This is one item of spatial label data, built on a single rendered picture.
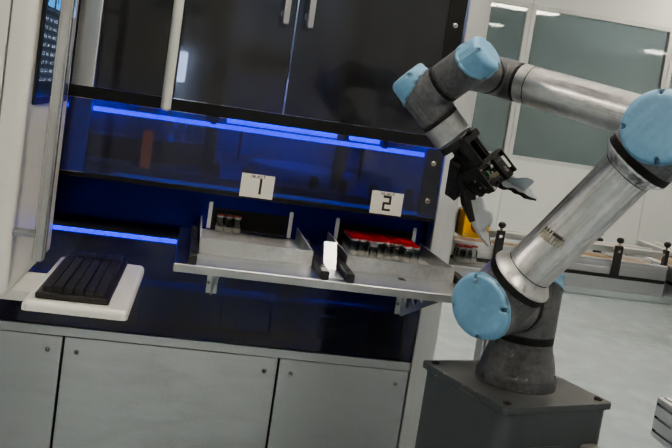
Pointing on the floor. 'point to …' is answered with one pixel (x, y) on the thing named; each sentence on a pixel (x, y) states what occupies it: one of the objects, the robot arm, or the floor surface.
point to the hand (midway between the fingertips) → (511, 224)
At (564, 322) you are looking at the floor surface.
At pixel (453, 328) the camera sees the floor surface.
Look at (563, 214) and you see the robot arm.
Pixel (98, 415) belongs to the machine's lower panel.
